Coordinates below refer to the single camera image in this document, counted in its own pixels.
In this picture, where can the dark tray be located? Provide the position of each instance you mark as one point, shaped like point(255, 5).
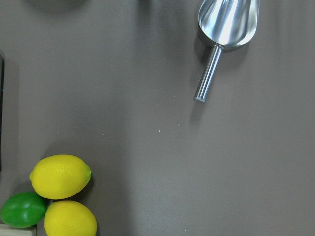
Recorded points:
point(2, 72)

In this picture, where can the yellow lemon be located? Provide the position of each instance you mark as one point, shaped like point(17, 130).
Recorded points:
point(60, 176)
point(69, 218)

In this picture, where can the steel ice scoop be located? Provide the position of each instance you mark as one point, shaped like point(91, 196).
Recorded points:
point(227, 25)

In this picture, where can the yellow lemon lower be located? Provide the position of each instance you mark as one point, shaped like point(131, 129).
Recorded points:
point(69, 218)

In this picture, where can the green lime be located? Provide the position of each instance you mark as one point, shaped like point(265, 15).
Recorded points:
point(23, 210)

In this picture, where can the yellow lemon upper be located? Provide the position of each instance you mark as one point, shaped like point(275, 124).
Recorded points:
point(60, 176)

